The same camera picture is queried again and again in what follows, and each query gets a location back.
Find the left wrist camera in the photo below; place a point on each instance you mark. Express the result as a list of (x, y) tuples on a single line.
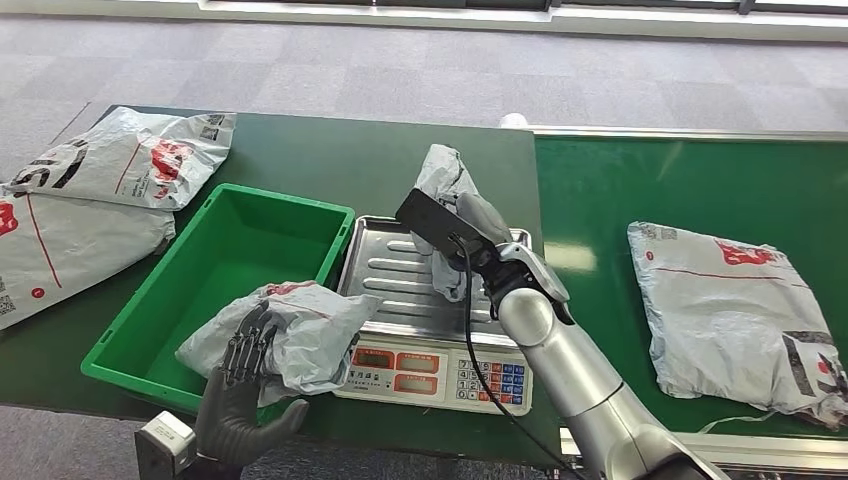
[(162, 444)]

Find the large grey courier bag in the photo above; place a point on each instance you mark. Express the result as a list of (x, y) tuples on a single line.
[(66, 252)]

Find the black window frame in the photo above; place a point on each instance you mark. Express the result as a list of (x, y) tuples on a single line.
[(464, 3)]

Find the electronic scale steel tray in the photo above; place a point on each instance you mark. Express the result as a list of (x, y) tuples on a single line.
[(397, 265)]

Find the small grey courier bag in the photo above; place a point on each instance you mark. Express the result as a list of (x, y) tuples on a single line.
[(440, 172)]

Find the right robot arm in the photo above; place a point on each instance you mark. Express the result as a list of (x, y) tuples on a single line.
[(576, 371)]

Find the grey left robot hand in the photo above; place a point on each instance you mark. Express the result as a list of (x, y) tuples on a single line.
[(225, 417)]

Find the flat grey courier bag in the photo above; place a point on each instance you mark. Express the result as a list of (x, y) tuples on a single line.
[(722, 318)]

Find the green conveyor belt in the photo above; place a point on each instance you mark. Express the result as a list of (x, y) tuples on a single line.
[(662, 185)]

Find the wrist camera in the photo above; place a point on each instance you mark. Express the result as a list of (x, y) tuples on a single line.
[(162, 444), (427, 215)]

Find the grey courier bag QR codes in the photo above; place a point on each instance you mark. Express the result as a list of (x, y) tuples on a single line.
[(119, 159)]

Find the green plastic bin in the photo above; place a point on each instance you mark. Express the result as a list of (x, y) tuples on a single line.
[(232, 252)]

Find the white window sill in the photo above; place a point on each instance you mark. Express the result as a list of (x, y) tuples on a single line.
[(132, 8)]

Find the white round cap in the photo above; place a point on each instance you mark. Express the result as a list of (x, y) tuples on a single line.
[(514, 121)]

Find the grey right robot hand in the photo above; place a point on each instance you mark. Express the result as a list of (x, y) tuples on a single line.
[(484, 215)]

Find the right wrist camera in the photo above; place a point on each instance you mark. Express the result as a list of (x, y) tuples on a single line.
[(427, 215)]

